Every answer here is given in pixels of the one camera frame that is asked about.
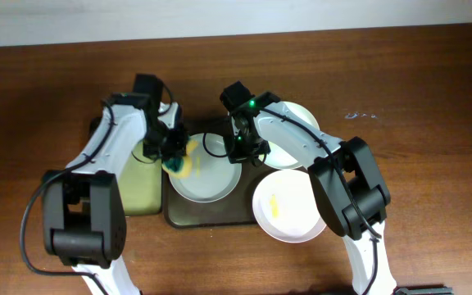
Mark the yellow green sponge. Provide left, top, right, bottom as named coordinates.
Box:
left=162, top=139, right=198, bottom=179

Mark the small tray with soapy water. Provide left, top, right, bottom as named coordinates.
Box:
left=88, top=116, right=164, bottom=217

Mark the white plate with yellow streak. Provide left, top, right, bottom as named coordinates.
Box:
left=170, top=133, right=243, bottom=203

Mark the large dark serving tray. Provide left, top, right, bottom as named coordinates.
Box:
left=162, top=119, right=276, bottom=229

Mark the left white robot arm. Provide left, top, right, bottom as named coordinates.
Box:
left=42, top=93, right=187, bottom=294

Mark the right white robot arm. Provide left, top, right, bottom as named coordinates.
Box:
left=220, top=89, right=397, bottom=294

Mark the black base bracket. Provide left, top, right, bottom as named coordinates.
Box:
left=393, top=287, right=454, bottom=295

